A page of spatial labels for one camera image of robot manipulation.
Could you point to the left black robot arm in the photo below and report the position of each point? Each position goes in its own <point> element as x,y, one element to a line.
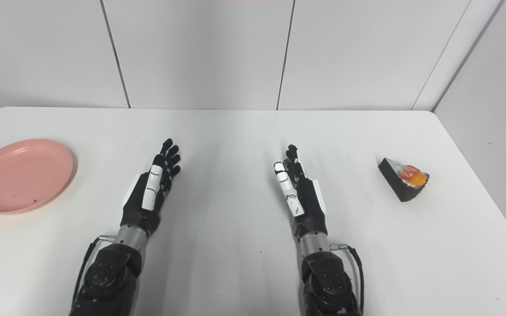
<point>110,276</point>

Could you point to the pink round plate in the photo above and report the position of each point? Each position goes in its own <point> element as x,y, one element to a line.
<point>20,175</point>

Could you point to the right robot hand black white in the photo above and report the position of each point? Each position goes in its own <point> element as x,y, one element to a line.
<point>310,206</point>

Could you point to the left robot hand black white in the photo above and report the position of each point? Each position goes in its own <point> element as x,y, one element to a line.
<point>141,206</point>

